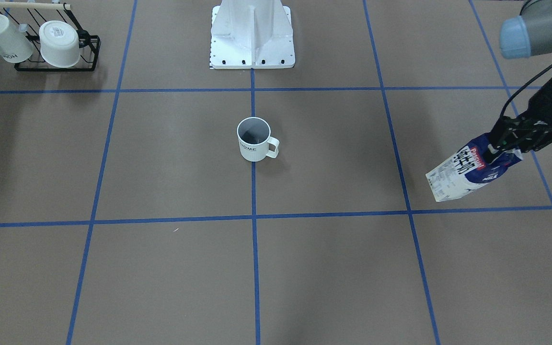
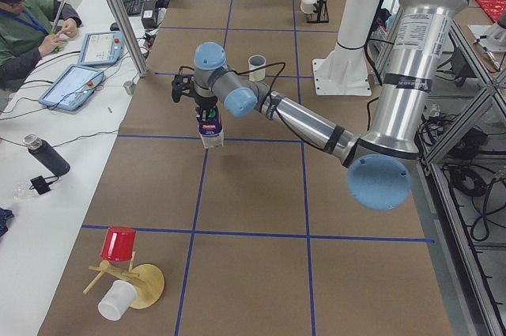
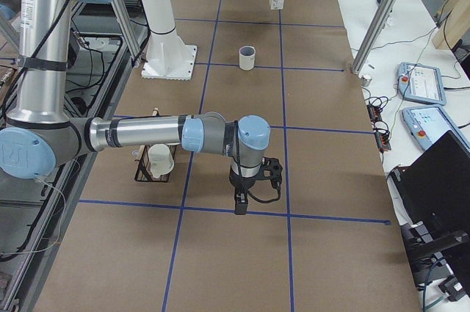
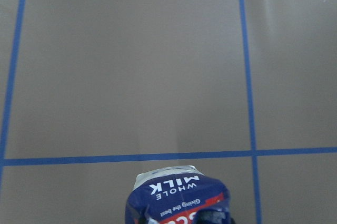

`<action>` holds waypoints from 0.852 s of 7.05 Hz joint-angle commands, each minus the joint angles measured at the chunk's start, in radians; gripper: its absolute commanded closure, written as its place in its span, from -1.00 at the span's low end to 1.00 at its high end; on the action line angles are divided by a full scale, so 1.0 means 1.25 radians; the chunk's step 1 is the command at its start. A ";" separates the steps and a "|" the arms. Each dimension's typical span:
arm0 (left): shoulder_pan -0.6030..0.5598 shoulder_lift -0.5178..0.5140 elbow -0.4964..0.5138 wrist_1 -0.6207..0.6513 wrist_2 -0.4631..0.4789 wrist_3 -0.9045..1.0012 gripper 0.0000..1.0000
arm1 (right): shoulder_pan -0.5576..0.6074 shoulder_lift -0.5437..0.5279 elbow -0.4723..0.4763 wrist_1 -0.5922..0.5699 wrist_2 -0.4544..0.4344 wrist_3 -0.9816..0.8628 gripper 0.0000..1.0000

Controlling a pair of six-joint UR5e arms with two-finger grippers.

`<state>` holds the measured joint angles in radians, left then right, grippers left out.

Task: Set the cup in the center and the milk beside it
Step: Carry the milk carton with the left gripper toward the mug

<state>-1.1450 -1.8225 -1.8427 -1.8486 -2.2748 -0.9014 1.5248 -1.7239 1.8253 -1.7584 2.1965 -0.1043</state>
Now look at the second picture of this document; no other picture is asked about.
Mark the white cup on tree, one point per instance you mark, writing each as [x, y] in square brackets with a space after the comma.
[117, 300]

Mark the red cup on tree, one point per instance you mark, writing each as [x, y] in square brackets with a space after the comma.
[118, 244]

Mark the teach pendant tablet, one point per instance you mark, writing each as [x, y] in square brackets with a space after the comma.
[101, 48]
[72, 88]

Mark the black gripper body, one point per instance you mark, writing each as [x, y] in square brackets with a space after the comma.
[202, 102]

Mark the wooden mug tree stand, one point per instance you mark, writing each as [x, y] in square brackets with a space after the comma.
[147, 279]

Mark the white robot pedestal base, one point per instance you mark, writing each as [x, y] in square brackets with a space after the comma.
[344, 71]

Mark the black wire cup rack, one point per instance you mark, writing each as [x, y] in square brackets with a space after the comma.
[320, 14]

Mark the black binder clip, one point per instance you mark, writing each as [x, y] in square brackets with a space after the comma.
[42, 184]

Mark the teach pendant tablet far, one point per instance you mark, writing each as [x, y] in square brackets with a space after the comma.
[101, 48]

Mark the blue white milk carton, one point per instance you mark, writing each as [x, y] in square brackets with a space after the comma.
[211, 132]

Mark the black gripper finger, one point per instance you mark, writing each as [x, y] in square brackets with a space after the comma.
[202, 114]

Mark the person in green shirt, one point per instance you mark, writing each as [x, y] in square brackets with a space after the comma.
[30, 30]

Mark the black water bottle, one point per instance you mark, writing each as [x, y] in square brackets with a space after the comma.
[46, 155]

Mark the teach pendant tablet near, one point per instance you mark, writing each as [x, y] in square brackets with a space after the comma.
[72, 88]

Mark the aluminium frame post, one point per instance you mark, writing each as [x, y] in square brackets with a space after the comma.
[119, 13]

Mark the white upturned cup in rack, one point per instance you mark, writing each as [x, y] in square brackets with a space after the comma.
[308, 6]

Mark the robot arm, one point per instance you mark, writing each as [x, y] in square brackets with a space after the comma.
[379, 162]

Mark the white mug with handle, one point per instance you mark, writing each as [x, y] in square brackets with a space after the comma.
[257, 68]

